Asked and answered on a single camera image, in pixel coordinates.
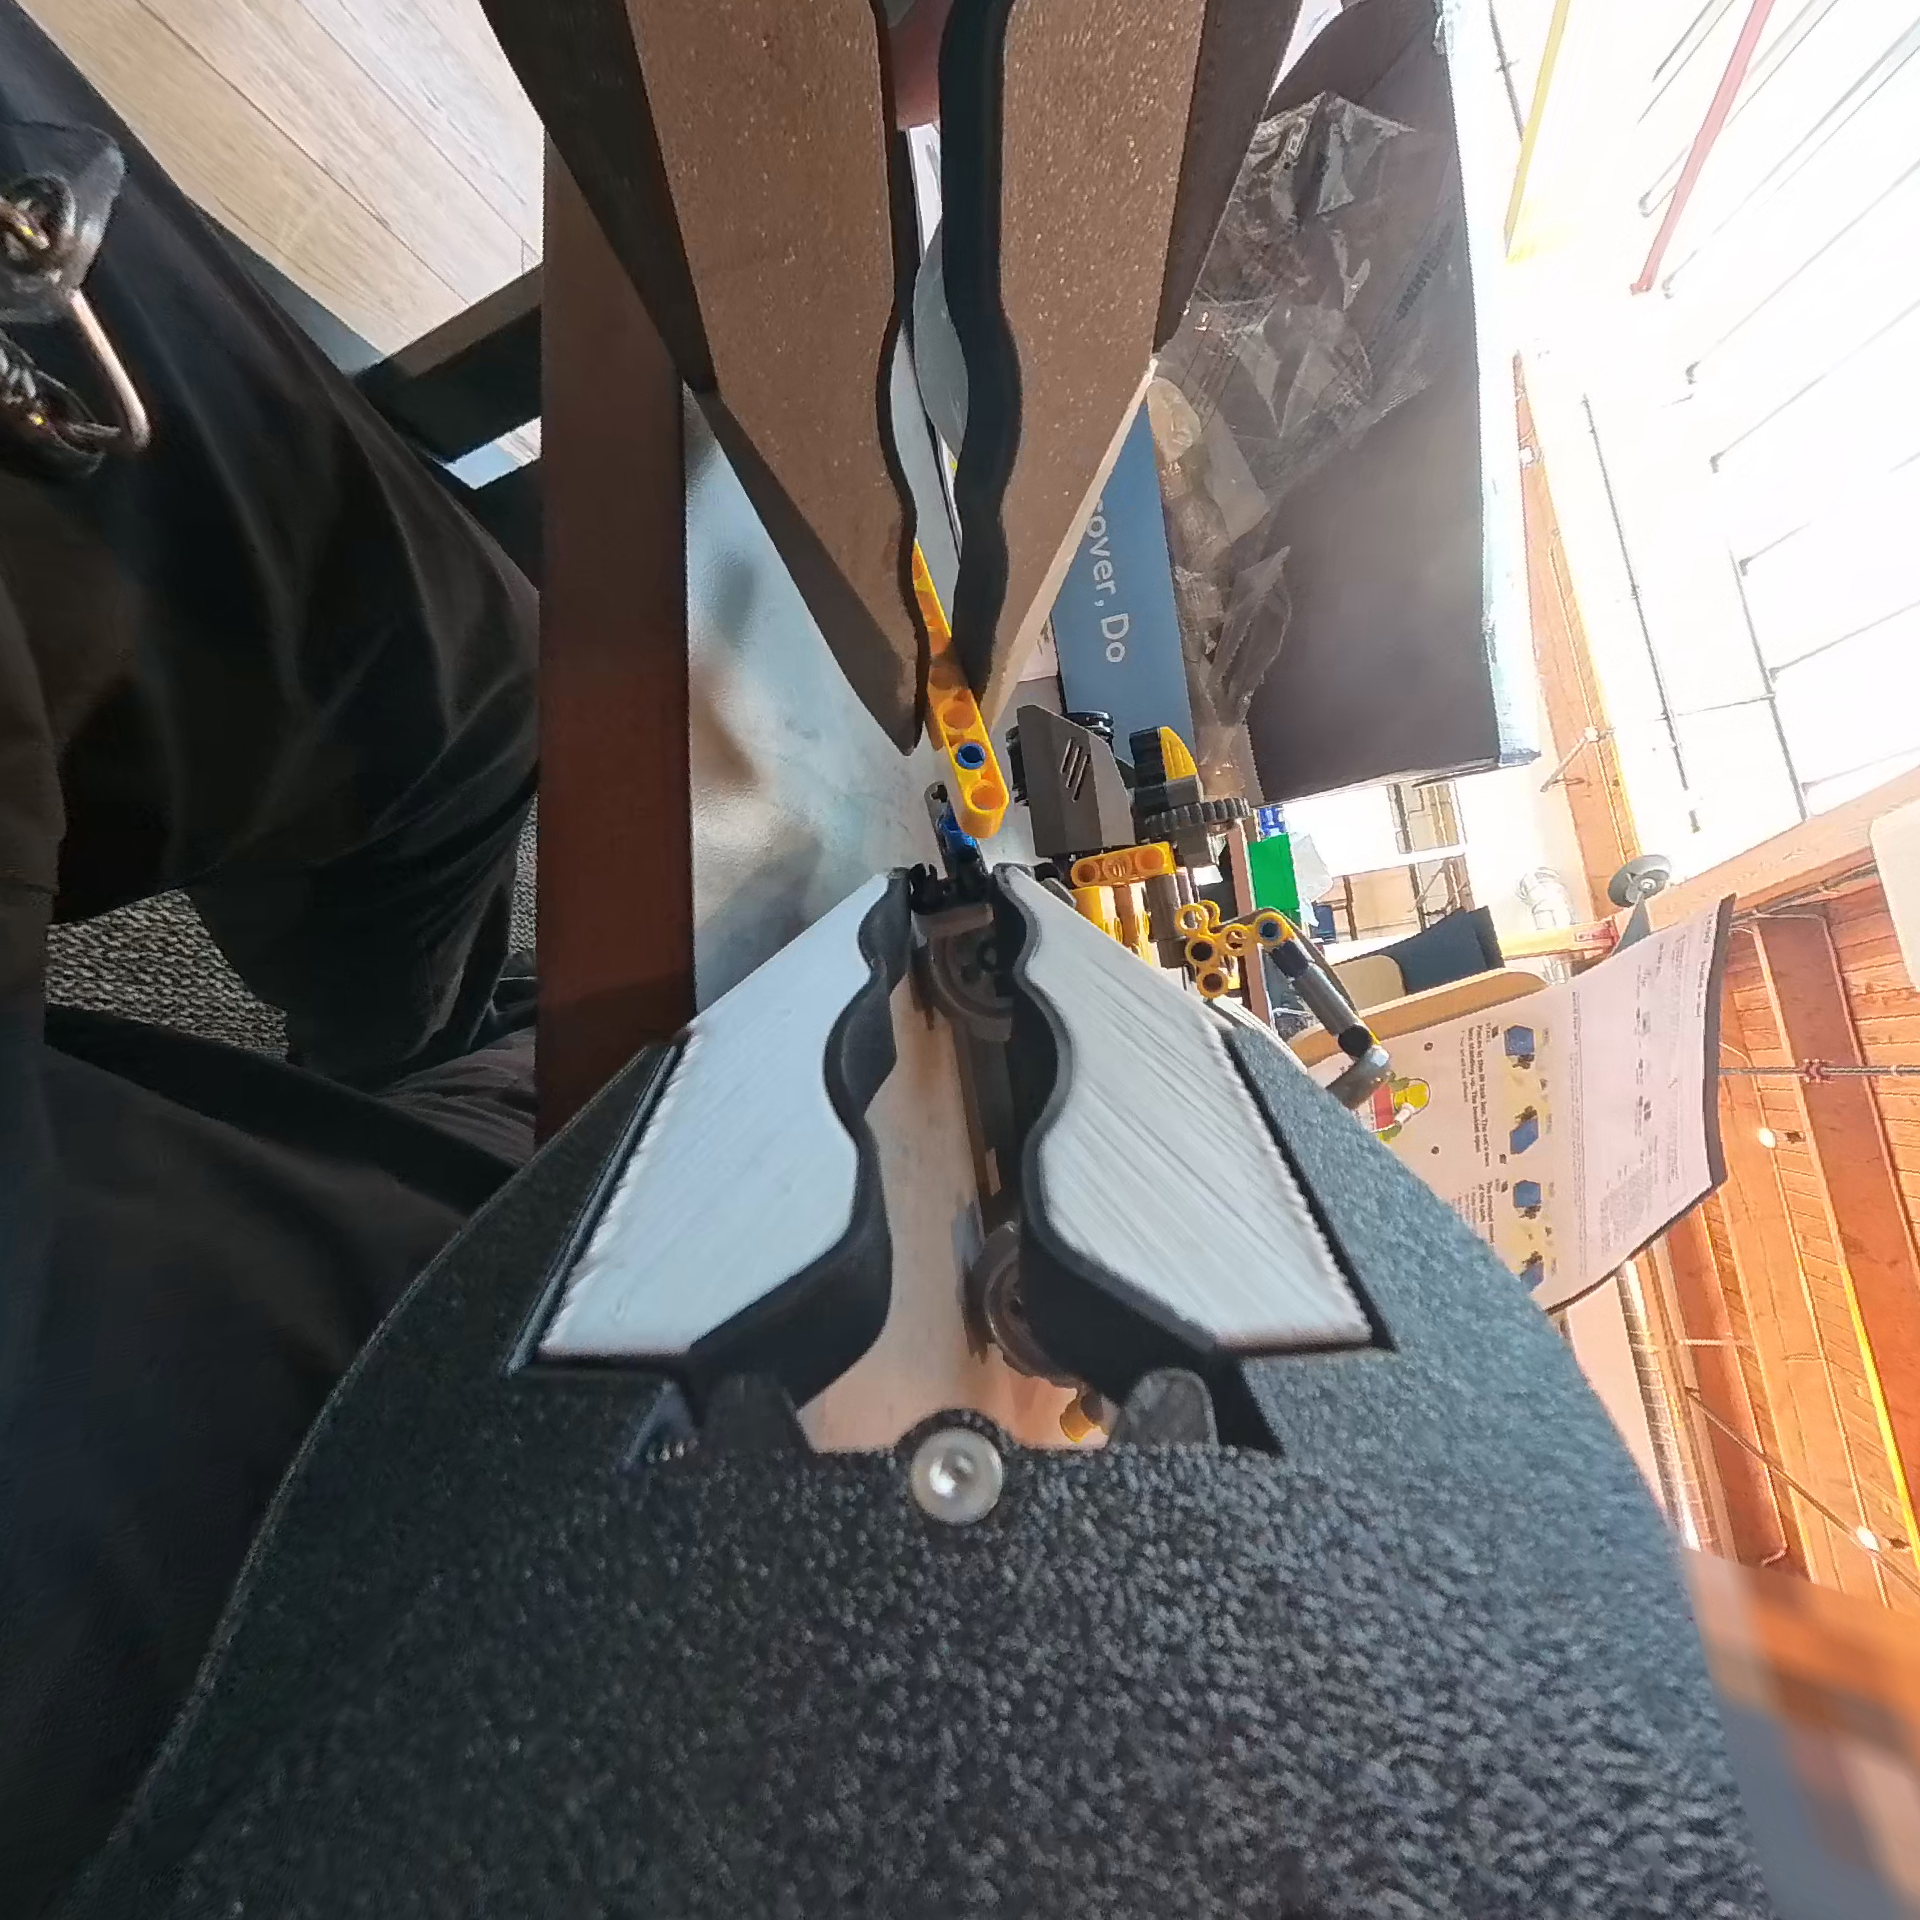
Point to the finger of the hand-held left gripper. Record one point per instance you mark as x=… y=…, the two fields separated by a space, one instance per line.
x=780 y=300
x=1095 y=270

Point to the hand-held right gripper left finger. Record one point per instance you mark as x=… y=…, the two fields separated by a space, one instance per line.
x=721 y=1184

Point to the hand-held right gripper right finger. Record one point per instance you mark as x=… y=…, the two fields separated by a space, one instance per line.
x=1184 y=1184

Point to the blue connector pin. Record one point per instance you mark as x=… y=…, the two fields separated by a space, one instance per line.
x=953 y=839

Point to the long yellow building beam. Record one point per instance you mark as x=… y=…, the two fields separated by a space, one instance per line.
x=974 y=764

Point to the clear plastic bag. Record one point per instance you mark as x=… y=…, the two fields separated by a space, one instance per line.
x=1320 y=375

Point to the blue cardboard box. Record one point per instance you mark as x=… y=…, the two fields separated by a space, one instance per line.
x=1119 y=600

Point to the printed paper sheet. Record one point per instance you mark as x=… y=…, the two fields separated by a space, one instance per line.
x=1589 y=1109

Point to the yellow toy construction vehicle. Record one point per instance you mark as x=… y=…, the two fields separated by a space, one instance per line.
x=1073 y=781

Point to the person's black clothing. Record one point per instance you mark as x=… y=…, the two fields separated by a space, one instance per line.
x=225 y=674

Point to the black wristwatch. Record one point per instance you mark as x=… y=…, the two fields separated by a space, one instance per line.
x=45 y=202

